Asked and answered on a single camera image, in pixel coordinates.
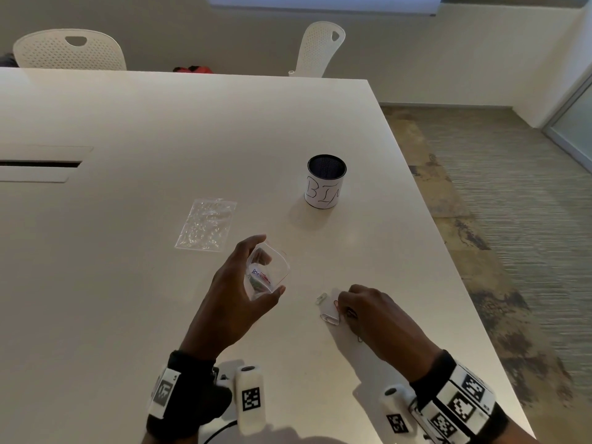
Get person's right hand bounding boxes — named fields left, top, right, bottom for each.
left=337, top=285, right=443, bottom=382

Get person's left hand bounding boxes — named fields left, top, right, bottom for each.
left=179, top=234, right=286, bottom=362

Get clear plastic cup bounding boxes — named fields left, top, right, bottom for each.
left=244, top=242, right=292, bottom=301

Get coloured paper clips in cup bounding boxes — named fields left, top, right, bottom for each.
left=250, top=268, right=273, bottom=291

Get clear plastic zip bag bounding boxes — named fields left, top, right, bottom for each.
left=174, top=199, right=238, bottom=252

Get black cup with white label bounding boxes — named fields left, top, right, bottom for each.
left=304, top=154, right=348, bottom=210

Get marker-covered right wrist band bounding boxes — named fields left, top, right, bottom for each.
left=409, top=350, right=510, bottom=444

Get narrow white perforated chair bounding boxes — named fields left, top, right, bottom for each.
left=288, top=21, right=347, bottom=78

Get glass door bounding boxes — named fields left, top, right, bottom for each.
left=543, top=64, right=592, bottom=174

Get wide white perforated chair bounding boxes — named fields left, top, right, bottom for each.
left=12, top=28, right=127, bottom=71

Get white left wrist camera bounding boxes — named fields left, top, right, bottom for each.
left=234, top=364, right=268, bottom=435

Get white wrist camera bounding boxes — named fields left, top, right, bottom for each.
left=234, top=364, right=268, bottom=435
left=379, top=384, right=418, bottom=444

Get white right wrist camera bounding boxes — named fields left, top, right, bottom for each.
left=379, top=384, right=418, bottom=444

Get black left wrist strap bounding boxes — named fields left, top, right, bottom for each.
left=146, top=350, right=233, bottom=444

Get black cable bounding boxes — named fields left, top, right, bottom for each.
left=202, top=420, right=239, bottom=444

